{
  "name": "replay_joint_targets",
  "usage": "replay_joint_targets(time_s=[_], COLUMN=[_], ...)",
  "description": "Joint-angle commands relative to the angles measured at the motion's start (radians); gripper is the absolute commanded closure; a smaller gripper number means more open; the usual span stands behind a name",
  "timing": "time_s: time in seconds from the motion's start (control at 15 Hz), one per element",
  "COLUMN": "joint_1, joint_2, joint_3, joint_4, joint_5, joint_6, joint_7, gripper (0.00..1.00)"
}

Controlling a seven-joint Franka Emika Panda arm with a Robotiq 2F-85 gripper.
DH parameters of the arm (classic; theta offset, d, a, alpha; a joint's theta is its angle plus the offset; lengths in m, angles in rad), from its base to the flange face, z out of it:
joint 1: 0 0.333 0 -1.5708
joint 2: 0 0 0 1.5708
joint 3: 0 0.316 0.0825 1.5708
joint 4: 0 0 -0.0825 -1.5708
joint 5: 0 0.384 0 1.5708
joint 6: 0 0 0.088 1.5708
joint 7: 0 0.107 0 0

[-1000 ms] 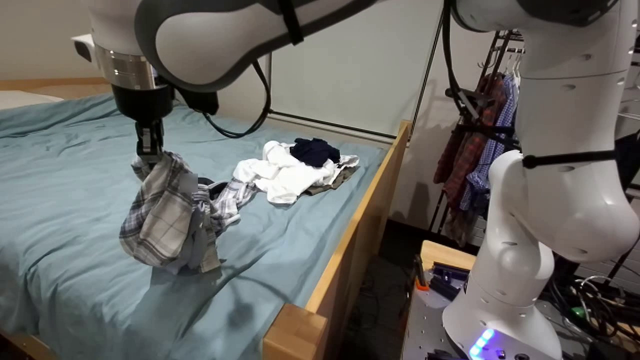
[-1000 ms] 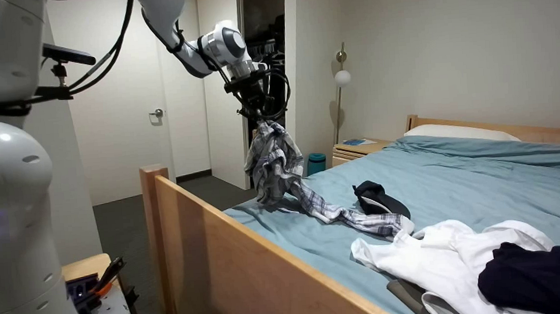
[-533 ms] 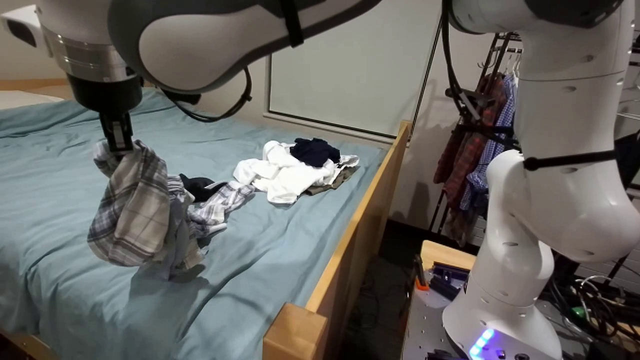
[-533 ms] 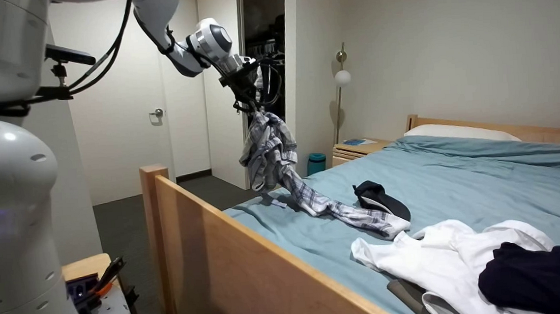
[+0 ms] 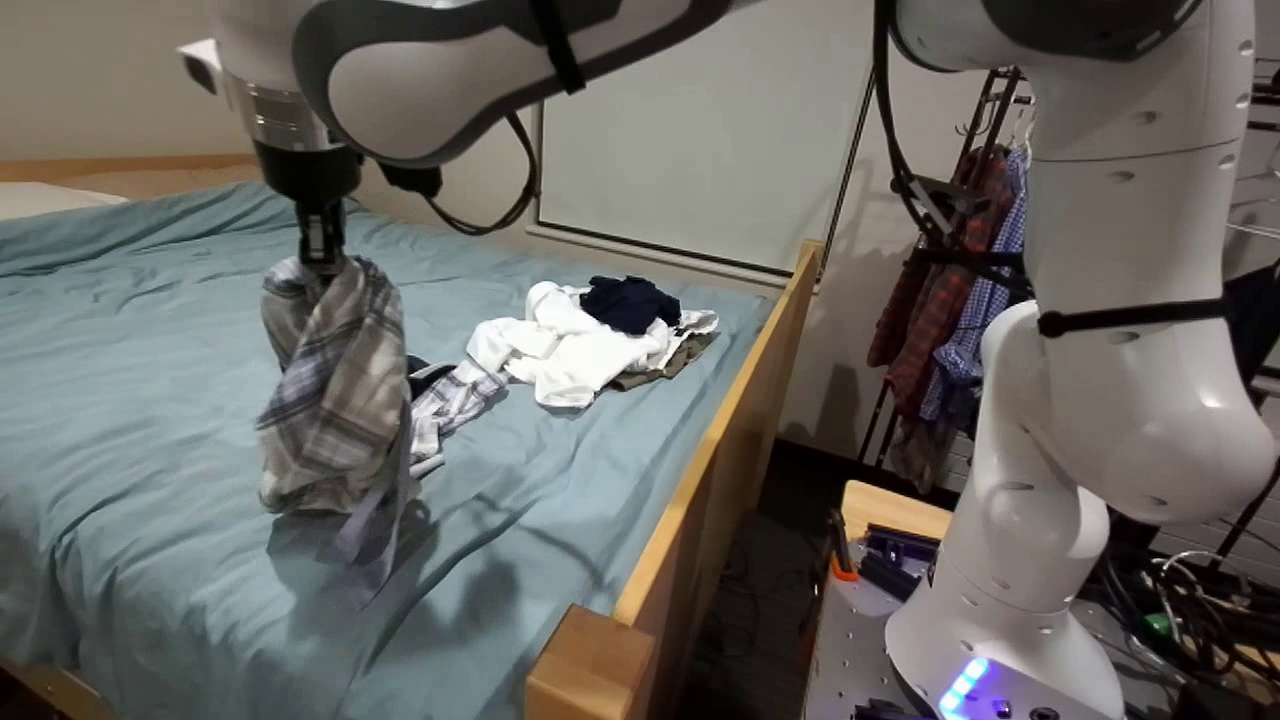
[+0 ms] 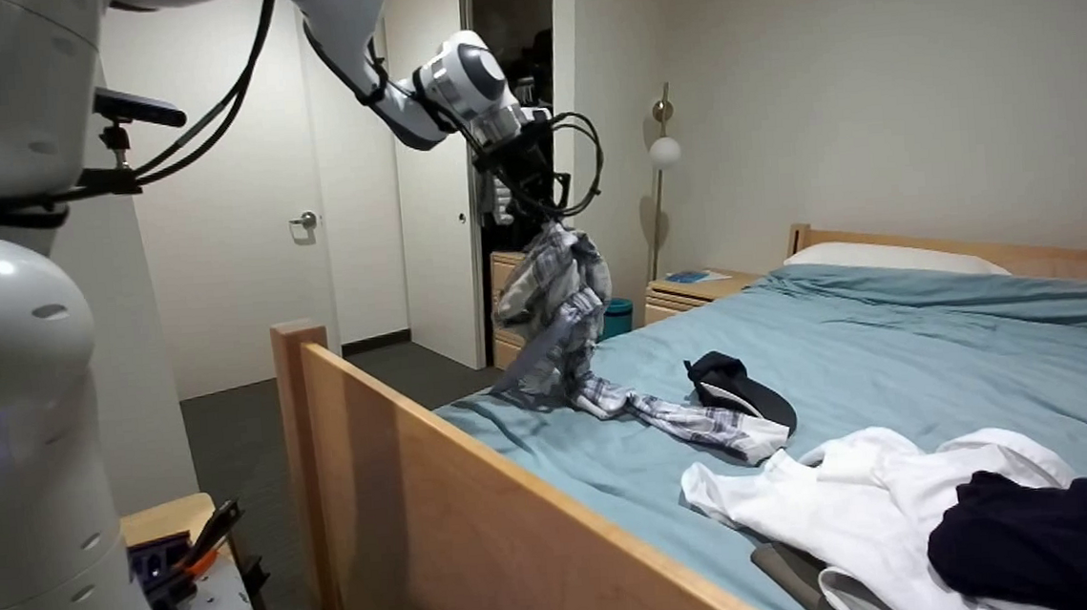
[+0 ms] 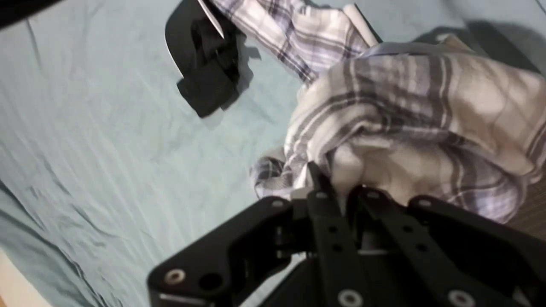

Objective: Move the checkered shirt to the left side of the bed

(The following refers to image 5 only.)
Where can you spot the row of hanging shirts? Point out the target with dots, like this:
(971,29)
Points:
(950,300)

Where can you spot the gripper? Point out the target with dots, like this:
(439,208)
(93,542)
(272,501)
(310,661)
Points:
(305,172)

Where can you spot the black clothes rack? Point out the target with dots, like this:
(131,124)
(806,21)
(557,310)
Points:
(940,205)

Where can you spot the wooden bed frame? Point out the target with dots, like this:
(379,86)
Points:
(690,520)

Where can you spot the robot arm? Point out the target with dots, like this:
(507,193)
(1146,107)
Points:
(1120,300)

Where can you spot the grey checkered shirt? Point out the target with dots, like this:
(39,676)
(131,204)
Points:
(335,400)

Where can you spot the black garment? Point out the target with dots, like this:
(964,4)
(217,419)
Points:
(425,375)

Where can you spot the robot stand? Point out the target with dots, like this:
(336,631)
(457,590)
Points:
(850,640)

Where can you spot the white garment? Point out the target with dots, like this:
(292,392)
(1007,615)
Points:
(570,355)

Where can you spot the navy garment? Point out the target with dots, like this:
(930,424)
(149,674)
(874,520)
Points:
(630,303)

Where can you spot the white pillow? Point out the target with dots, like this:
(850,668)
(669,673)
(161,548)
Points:
(45,198)

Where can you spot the blue bed sheet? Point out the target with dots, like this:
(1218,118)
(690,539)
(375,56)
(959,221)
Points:
(150,400)

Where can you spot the white blue plaid shirt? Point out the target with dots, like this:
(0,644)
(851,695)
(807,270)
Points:
(455,398)

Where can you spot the black clamp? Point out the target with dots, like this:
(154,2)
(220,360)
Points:
(895,560)

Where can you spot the olive garment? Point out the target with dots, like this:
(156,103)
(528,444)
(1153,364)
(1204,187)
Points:
(672,362)

